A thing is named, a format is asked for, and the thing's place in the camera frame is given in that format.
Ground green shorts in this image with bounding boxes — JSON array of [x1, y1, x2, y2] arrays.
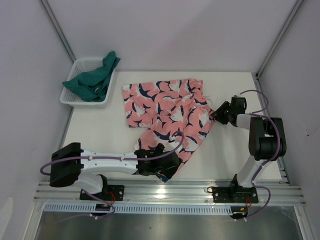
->
[[62, 51, 121, 102]]

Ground right aluminium frame post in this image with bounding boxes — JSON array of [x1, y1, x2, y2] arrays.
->
[[255, 0, 307, 80]]

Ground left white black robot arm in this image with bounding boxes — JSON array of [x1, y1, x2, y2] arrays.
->
[[49, 142, 182, 200]]

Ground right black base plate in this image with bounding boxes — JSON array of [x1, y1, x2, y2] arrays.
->
[[206, 186, 259, 204]]

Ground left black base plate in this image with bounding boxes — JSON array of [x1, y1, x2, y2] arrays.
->
[[79, 185, 125, 202]]

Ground aluminium mounting rail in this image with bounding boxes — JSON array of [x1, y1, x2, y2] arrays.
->
[[33, 179, 306, 206]]

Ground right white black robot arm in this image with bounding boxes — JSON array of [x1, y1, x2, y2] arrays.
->
[[211, 96, 287, 202]]

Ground left aluminium frame post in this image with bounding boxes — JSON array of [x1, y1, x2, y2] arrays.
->
[[38, 0, 77, 63]]

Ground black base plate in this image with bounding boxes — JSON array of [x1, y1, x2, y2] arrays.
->
[[206, 186, 259, 204], [79, 185, 125, 202]]

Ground pink shark print shorts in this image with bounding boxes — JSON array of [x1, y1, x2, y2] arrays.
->
[[122, 78, 214, 183]]

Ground white plastic basket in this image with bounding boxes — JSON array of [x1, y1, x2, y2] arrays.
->
[[59, 56, 116, 110]]

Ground aluminium frame post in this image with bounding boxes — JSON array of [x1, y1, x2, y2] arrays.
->
[[38, 0, 77, 63], [255, 0, 307, 80]]

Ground white perforated cable tray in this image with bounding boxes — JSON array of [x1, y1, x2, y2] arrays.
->
[[43, 202, 233, 216]]

